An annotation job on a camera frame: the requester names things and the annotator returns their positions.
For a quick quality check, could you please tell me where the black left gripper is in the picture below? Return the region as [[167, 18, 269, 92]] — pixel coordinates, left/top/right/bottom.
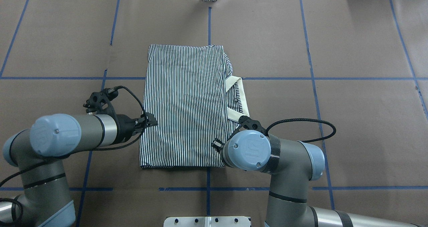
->
[[116, 113, 158, 144]]

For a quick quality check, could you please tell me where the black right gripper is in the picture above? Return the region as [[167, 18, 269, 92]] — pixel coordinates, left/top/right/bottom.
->
[[211, 139, 226, 163]]

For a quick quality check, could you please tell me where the navy white striped polo shirt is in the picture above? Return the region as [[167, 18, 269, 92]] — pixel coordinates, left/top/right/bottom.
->
[[139, 44, 249, 168]]

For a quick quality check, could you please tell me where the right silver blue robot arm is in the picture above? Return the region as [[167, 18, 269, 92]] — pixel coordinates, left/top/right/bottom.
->
[[212, 130, 413, 227]]

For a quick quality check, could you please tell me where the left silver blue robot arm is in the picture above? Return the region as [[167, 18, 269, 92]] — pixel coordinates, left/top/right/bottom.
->
[[1, 114, 157, 227]]

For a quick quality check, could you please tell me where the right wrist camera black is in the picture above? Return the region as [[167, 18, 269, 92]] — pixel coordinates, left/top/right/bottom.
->
[[231, 115, 268, 136]]

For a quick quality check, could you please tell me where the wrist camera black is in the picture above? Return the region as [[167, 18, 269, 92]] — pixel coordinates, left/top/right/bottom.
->
[[83, 88, 119, 117], [231, 115, 268, 136]]

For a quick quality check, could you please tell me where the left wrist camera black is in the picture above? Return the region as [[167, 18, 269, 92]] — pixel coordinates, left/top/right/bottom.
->
[[83, 88, 119, 117]]

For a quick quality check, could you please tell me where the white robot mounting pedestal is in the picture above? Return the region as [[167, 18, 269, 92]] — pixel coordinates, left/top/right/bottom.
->
[[163, 216, 252, 227]]

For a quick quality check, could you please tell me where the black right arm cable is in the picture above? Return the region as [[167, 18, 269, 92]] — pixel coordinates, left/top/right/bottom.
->
[[266, 118, 336, 143]]

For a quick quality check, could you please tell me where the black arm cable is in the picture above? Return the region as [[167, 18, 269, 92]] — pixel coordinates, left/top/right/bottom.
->
[[266, 118, 336, 143], [0, 86, 149, 224]]

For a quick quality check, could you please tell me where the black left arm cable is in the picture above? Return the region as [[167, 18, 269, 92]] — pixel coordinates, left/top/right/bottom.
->
[[0, 86, 149, 224]]

